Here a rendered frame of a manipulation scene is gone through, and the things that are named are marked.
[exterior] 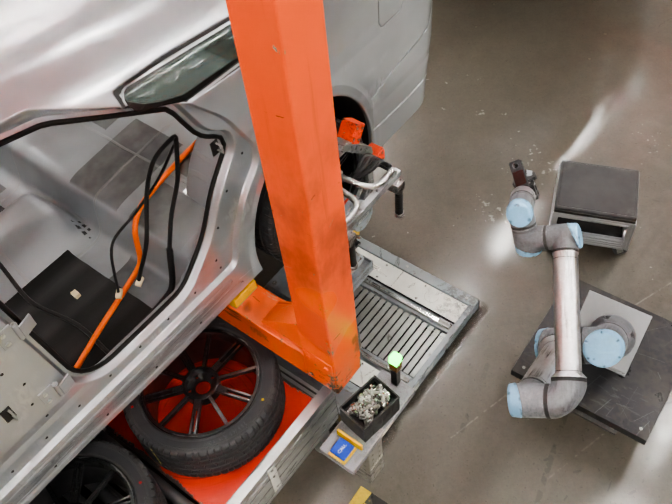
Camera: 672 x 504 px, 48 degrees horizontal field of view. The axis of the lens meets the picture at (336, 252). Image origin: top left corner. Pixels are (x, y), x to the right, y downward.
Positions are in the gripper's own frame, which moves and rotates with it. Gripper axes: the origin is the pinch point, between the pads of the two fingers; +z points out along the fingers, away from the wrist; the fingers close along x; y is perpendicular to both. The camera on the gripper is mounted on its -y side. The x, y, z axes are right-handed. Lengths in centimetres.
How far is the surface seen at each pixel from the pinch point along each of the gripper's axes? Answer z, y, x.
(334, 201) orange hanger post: -87, -39, -37
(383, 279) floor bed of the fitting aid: 45, 49, -97
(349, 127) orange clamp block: -1, -40, -60
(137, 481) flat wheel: -104, 37, -156
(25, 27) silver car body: -96, -120, -99
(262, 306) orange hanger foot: -40, 9, -111
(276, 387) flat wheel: -56, 38, -113
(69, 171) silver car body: -31, -71, -174
